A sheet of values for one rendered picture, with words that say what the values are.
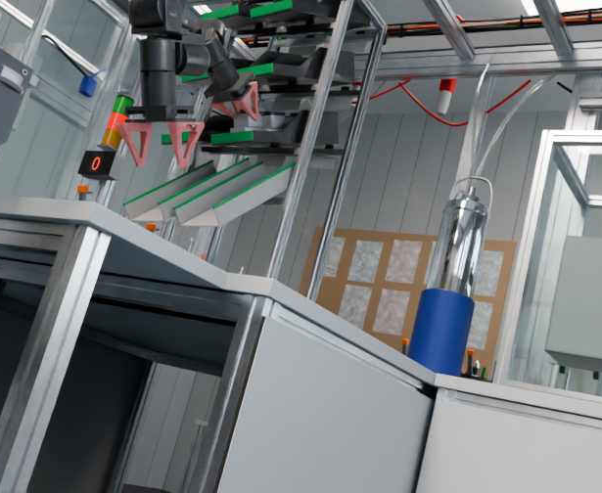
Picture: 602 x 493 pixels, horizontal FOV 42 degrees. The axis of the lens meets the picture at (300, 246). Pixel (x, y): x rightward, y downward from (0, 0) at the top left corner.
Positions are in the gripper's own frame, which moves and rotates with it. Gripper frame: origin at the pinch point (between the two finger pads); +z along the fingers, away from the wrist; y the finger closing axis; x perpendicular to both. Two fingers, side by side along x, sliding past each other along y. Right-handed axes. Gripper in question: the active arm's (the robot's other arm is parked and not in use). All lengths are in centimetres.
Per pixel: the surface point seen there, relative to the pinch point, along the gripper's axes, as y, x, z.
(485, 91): 3, -111, 73
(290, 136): -6.2, -2.5, 7.8
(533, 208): -39, -34, 59
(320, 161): 0.1, -14.5, 24.6
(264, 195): -5.5, 12.4, 11.8
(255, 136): -5.1, 5.6, 1.3
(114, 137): 61, -11, 9
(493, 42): 0, -124, 62
